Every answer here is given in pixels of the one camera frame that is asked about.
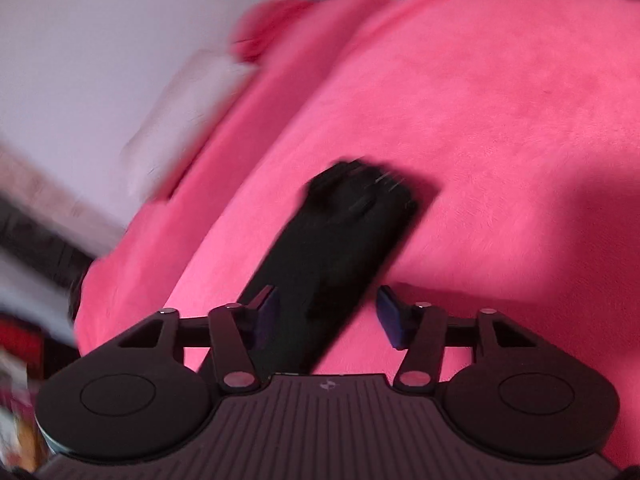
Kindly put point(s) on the pink plush blanket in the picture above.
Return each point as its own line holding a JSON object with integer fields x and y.
{"x": 500, "y": 135}

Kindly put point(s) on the red hanging jacket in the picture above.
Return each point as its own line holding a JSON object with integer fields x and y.
{"x": 17, "y": 340}

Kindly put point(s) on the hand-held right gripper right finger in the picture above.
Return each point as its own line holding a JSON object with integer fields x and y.
{"x": 392, "y": 317}

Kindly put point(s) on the black knit pants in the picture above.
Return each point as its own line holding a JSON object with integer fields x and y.
{"x": 340, "y": 250}

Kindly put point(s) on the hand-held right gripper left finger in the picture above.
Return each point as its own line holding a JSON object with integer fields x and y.
{"x": 265, "y": 320}

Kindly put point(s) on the dark window frame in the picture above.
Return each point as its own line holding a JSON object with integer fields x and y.
{"x": 40, "y": 250}

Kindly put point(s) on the pink patterned curtain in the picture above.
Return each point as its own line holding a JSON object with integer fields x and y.
{"x": 45, "y": 190}

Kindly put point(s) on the pink bed sheet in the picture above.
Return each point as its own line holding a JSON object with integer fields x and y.
{"x": 200, "y": 210}

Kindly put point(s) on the pale pink pillow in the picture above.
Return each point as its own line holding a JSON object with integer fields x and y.
{"x": 185, "y": 120}

